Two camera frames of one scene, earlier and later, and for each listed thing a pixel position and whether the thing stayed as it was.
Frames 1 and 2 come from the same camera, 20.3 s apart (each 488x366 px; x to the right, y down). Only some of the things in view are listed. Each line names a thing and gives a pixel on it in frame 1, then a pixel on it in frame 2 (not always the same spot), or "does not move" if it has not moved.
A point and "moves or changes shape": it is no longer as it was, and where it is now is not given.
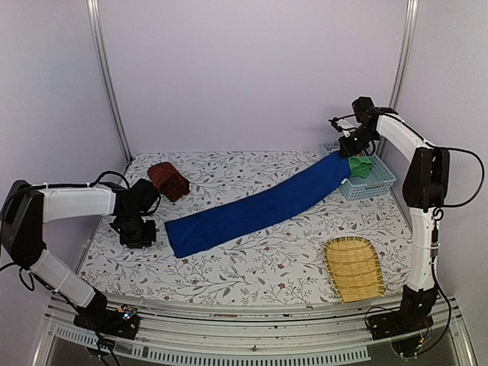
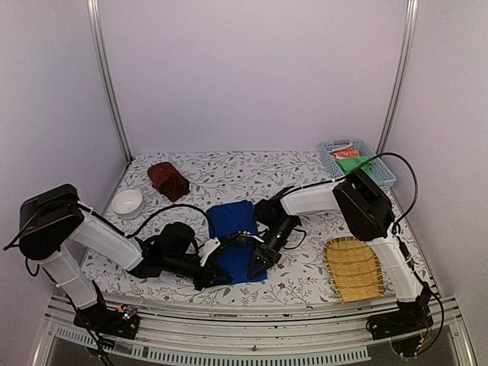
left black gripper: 147,241 → 207,278
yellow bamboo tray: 355,268 does not move
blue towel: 187,235 moves or changes shape
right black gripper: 348,149 → 270,261
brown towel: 168,181 does not move
